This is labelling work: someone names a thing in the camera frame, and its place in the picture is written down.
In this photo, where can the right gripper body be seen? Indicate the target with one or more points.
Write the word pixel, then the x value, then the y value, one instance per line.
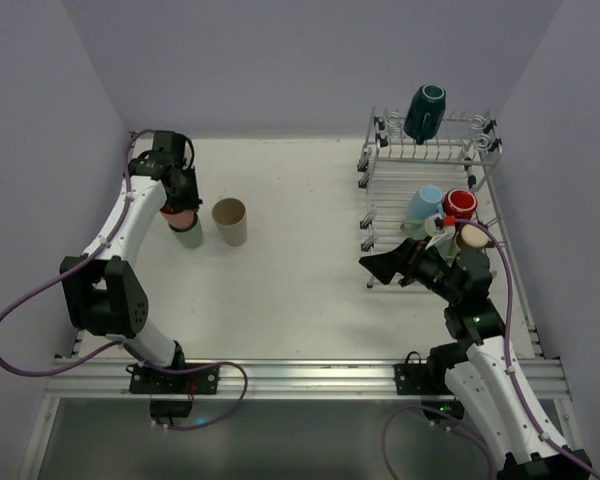
pixel 406 265

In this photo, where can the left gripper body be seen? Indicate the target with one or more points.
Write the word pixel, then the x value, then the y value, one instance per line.
pixel 187 201

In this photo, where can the light green mug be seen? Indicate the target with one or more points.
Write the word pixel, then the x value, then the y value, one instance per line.
pixel 417 231

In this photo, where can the beige tall cup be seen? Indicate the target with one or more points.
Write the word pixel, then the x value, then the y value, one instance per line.
pixel 230 217

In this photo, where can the green cup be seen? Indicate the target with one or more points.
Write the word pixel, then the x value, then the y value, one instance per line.
pixel 190 237

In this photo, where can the dark green mug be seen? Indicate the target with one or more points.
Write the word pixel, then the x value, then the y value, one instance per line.
pixel 425 113

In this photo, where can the pink cup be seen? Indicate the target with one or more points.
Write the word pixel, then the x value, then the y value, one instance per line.
pixel 180 221

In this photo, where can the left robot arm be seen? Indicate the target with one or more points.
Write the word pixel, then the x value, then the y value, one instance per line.
pixel 102 291

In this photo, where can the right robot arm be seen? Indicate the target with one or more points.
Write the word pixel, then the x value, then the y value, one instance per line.
pixel 479 367

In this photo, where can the metal dish rack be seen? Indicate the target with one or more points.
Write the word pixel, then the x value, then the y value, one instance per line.
pixel 392 167

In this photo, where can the cream small cup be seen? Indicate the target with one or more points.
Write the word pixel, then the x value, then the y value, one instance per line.
pixel 470 237

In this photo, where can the light blue mug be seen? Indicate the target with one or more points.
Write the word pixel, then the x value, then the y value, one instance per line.
pixel 425 202

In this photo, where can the red mug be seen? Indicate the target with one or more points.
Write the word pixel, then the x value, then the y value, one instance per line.
pixel 460 203

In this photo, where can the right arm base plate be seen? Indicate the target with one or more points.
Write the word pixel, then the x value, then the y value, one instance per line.
pixel 419 376

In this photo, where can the aluminium mounting rail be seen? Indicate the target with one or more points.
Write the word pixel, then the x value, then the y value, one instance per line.
pixel 110 378

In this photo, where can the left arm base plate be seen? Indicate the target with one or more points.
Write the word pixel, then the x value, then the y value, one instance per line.
pixel 148 381

